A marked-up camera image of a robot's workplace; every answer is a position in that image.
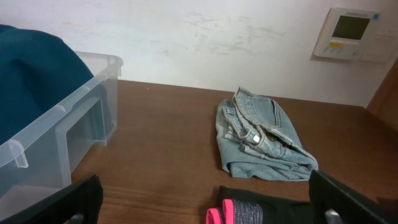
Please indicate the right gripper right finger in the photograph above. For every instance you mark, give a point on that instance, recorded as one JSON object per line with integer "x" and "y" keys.
{"x": 334, "y": 202}

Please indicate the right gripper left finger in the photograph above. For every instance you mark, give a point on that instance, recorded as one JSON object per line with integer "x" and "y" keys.
{"x": 78, "y": 203}

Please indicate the blue garment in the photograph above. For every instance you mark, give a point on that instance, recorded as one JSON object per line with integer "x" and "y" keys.
{"x": 38, "y": 70}

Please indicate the clear plastic storage container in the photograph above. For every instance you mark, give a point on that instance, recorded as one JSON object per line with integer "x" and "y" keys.
{"x": 39, "y": 160}

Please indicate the black garment with red waistband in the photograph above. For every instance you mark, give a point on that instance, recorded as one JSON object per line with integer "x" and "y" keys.
{"x": 235, "y": 206}

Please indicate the light blue folded jeans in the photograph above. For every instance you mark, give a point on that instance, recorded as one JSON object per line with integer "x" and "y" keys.
{"x": 256, "y": 138}

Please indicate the wall control panel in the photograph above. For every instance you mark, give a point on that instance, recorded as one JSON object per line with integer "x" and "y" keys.
{"x": 350, "y": 34}

